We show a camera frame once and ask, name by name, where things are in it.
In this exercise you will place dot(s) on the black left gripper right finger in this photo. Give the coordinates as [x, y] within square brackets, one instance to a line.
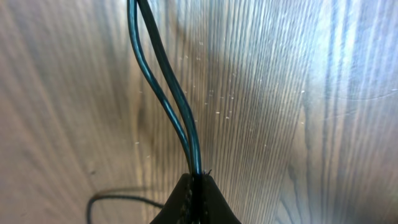
[215, 209]

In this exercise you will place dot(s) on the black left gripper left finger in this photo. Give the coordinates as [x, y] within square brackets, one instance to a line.
[178, 208]

